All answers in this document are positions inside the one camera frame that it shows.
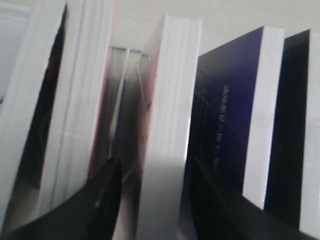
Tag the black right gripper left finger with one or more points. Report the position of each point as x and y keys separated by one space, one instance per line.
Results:
x=90 y=214

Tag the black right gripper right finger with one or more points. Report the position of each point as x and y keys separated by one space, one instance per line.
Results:
x=222 y=213

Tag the dark blue moon book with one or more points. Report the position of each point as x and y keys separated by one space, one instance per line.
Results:
x=232 y=119

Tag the dark grey cover book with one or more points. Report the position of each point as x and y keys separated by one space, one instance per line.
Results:
x=20 y=100

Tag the black spine book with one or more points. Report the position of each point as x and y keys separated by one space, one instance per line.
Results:
x=293 y=187

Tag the grey white spine book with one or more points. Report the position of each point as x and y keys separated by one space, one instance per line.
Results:
x=153 y=131

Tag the red teal spine book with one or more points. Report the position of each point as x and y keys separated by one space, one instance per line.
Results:
x=78 y=101

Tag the white wire book rack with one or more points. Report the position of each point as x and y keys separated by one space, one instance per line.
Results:
x=122 y=68

